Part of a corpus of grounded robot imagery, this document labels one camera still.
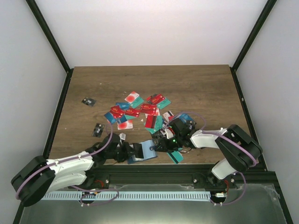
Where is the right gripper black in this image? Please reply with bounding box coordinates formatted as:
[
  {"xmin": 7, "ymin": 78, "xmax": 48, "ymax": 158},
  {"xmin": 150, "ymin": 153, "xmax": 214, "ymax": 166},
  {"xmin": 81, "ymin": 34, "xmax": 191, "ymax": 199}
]
[{"xmin": 155, "ymin": 134, "xmax": 183, "ymax": 153}]

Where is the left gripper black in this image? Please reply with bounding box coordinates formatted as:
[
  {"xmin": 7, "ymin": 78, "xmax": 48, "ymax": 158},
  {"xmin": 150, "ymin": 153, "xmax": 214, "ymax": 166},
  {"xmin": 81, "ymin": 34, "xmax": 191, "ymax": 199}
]
[{"xmin": 107, "ymin": 142, "xmax": 138, "ymax": 163}]

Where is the blue leather card holder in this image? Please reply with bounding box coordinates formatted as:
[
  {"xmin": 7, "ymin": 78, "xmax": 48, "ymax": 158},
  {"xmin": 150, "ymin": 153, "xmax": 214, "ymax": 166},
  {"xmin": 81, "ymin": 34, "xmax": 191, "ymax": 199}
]
[{"xmin": 127, "ymin": 140, "xmax": 158, "ymax": 164}]

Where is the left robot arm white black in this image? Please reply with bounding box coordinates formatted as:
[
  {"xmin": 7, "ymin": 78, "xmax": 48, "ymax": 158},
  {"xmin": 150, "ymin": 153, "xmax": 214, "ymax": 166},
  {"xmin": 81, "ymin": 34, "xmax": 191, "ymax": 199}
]
[{"xmin": 11, "ymin": 134, "xmax": 142, "ymax": 207}]

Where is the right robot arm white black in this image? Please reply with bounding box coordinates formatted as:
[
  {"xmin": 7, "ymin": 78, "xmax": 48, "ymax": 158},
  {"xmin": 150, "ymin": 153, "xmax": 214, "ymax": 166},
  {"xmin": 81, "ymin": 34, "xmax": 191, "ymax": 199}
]
[{"xmin": 150, "ymin": 118, "xmax": 263, "ymax": 188}]

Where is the blue card right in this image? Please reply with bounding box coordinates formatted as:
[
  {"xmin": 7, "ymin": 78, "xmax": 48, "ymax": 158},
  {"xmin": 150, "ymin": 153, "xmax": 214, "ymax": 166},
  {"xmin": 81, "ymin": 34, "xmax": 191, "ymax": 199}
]
[{"xmin": 178, "ymin": 113, "xmax": 194, "ymax": 124}]

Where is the blue card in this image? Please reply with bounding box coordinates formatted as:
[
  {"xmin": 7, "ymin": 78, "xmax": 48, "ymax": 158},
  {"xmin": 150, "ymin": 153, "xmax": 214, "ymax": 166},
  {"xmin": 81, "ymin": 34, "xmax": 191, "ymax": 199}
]
[
  {"xmin": 178, "ymin": 113, "xmax": 194, "ymax": 124},
  {"xmin": 104, "ymin": 112, "xmax": 117, "ymax": 124}
]

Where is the teal card under red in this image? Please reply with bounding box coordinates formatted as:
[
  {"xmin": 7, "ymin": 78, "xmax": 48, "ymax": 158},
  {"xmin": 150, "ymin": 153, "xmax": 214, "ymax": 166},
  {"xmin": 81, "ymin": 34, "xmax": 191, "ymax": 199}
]
[{"xmin": 153, "ymin": 115, "xmax": 163, "ymax": 131}]

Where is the teal card bottom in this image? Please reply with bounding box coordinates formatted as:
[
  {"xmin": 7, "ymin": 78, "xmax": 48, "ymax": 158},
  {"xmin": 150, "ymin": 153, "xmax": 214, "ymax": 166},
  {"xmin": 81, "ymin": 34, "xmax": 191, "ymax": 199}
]
[{"xmin": 167, "ymin": 151, "xmax": 184, "ymax": 164}]

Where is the white card black stripe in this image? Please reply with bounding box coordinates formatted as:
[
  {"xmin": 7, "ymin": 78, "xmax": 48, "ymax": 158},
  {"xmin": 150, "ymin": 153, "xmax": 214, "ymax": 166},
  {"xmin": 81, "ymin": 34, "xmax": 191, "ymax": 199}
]
[{"xmin": 162, "ymin": 111, "xmax": 174, "ymax": 122}]

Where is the white card red circle lower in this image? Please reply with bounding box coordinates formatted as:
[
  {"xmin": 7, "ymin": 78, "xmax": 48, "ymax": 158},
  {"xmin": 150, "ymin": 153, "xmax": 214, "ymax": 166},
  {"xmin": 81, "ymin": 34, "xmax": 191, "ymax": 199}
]
[{"xmin": 117, "ymin": 120, "xmax": 133, "ymax": 130}]

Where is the white card red circle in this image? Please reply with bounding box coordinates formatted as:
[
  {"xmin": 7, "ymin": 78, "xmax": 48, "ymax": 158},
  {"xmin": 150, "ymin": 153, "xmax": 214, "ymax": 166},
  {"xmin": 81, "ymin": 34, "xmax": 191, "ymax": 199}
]
[
  {"xmin": 117, "ymin": 120, "xmax": 133, "ymax": 130},
  {"xmin": 125, "ymin": 91, "xmax": 140, "ymax": 104}
]

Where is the red card back stripe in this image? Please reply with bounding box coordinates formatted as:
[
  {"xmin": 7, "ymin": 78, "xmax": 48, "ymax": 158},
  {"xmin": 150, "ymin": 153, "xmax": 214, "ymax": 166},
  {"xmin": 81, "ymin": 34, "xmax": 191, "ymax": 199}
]
[{"xmin": 145, "ymin": 115, "xmax": 157, "ymax": 129}]

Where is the black VIP card left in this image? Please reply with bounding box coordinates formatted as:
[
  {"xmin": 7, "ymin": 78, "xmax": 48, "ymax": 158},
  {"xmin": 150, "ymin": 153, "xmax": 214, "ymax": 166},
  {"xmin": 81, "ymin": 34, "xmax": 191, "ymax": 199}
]
[{"xmin": 92, "ymin": 123, "xmax": 105, "ymax": 138}]

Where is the teal card top right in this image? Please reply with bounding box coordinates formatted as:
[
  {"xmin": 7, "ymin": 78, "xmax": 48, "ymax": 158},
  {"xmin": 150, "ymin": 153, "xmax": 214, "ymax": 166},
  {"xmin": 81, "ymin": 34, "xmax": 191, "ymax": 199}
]
[{"xmin": 157, "ymin": 98, "xmax": 171, "ymax": 110}]

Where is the blue card left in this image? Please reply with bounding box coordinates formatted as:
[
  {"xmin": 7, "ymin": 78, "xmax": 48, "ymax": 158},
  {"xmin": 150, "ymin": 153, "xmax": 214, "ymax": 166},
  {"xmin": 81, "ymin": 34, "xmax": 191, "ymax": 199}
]
[{"xmin": 104, "ymin": 112, "xmax": 117, "ymax": 124}]

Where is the red card centre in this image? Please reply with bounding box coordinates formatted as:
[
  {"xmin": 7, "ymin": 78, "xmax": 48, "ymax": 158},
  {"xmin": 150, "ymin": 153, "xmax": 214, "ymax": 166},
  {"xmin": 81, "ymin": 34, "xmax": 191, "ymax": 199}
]
[{"xmin": 140, "ymin": 104, "xmax": 157, "ymax": 115}]

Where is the red card left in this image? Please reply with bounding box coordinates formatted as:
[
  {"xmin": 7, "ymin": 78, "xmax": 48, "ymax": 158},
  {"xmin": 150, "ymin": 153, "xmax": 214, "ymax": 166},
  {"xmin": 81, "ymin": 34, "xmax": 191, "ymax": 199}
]
[{"xmin": 110, "ymin": 105, "xmax": 125, "ymax": 119}]

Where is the red card top right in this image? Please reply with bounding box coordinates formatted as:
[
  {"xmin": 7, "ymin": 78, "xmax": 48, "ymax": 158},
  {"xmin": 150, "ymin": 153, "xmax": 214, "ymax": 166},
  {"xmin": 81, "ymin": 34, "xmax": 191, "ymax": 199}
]
[{"xmin": 149, "ymin": 94, "xmax": 165, "ymax": 105}]

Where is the white card red circle top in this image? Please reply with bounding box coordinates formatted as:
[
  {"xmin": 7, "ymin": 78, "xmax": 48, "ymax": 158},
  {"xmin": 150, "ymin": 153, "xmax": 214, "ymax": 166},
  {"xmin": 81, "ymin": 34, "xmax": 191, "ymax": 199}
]
[{"xmin": 125, "ymin": 91, "xmax": 140, "ymax": 104}]

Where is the black card far left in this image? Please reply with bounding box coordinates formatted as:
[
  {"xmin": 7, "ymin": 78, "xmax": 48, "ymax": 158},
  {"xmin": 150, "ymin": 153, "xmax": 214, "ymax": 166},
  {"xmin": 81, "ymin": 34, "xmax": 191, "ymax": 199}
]
[{"xmin": 81, "ymin": 97, "xmax": 96, "ymax": 107}]

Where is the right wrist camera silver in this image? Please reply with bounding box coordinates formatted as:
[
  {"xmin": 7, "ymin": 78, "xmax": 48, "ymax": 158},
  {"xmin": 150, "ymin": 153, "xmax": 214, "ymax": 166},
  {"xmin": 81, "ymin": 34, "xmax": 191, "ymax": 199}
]
[{"xmin": 163, "ymin": 128, "xmax": 174, "ymax": 139}]

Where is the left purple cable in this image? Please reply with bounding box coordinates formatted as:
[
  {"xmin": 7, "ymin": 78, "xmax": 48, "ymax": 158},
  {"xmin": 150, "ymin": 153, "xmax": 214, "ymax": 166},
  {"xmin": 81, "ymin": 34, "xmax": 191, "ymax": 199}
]
[{"xmin": 15, "ymin": 123, "xmax": 120, "ymax": 207}]

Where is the purple cable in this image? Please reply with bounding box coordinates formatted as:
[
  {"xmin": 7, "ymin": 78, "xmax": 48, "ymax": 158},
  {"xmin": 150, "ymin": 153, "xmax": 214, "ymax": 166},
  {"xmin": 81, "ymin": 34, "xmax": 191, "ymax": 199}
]
[
  {"xmin": 15, "ymin": 123, "xmax": 120, "ymax": 207},
  {"xmin": 162, "ymin": 112, "xmax": 259, "ymax": 207}
]

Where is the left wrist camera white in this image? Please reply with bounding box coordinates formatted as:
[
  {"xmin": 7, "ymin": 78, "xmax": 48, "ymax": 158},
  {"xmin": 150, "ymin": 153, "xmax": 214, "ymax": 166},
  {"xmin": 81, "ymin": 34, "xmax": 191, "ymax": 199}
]
[{"xmin": 119, "ymin": 133, "xmax": 126, "ymax": 141}]

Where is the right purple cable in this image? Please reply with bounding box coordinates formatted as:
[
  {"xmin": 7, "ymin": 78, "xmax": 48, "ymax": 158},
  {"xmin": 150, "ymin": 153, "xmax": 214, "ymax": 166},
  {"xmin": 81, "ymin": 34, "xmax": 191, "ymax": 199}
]
[{"xmin": 162, "ymin": 112, "xmax": 259, "ymax": 207}]

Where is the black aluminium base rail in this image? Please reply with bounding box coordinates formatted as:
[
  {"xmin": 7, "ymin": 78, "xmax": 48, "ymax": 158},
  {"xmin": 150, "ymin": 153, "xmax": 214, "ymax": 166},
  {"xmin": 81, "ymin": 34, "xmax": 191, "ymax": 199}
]
[{"xmin": 39, "ymin": 164, "xmax": 276, "ymax": 187}]

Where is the light blue slotted cable duct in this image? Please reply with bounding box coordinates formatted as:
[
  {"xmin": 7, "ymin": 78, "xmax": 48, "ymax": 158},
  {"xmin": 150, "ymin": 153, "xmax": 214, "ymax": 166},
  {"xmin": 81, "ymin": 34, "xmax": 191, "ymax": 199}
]
[{"xmin": 42, "ymin": 191, "xmax": 211, "ymax": 201}]

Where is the right black frame post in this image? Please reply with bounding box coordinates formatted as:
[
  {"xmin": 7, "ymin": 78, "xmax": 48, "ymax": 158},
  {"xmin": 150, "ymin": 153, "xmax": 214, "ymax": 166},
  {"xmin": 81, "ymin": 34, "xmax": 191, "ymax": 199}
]
[{"xmin": 230, "ymin": 0, "xmax": 278, "ymax": 70}]

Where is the black frame post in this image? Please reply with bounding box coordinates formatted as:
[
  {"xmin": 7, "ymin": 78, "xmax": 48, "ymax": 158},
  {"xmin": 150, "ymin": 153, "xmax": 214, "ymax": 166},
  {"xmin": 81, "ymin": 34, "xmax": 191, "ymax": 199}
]
[
  {"xmin": 25, "ymin": 0, "xmax": 71, "ymax": 70},
  {"xmin": 230, "ymin": 0, "xmax": 278, "ymax": 70}
]

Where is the left black frame post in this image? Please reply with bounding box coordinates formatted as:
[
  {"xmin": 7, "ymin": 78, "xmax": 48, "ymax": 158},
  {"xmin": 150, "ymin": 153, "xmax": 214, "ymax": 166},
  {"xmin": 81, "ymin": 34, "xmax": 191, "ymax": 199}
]
[{"xmin": 25, "ymin": 0, "xmax": 71, "ymax": 70}]

